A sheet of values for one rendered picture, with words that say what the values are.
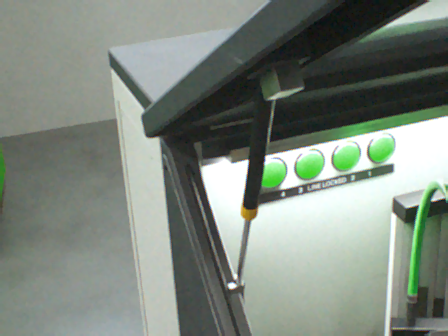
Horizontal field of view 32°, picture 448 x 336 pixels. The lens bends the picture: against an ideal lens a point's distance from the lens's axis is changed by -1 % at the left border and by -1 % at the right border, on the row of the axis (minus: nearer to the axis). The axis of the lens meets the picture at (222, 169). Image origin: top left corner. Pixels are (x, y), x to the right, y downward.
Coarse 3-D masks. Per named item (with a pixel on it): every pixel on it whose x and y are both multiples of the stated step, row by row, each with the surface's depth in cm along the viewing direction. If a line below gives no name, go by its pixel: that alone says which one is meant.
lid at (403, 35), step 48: (288, 0) 53; (336, 0) 46; (384, 0) 54; (432, 0) 60; (240, 48) 63; (288, 48) 64; (336, 48) 63; (384, 48) 81; (432, 48) 90; (192, 96) 79; (240, 96) 86; (288, 96) 91; (336, 96) 106
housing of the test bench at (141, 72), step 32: (224, 32) 132; (128, 64) 120; (160, 64) 119; (192, 64) 118; (128, 96) 120; (128, 128) 126; (128, 160) 131; (160, 160) 109; (128, 192) 137; (160, 192) 112; (160, 224) 118; (160, 256) 123; (160, 288) 128; (160, 320) 135
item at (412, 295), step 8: (432, 184) 101; (440, 184) 97; (424, 192) 106; (432, 192) 104; (424, 200) 107; (424, 208) 109; (424, 216) 110; (416, 224) 112; (424, 224) 112; (416, 232) 113; (416, 240) 114; (416, 248) 115; (416, 256) 116; (416, 264) 117; (416, 272) 117; (416, 280) 118; (408, 288) 120; (416, 288) 119; (408, 296) 120; (416, 296) 119
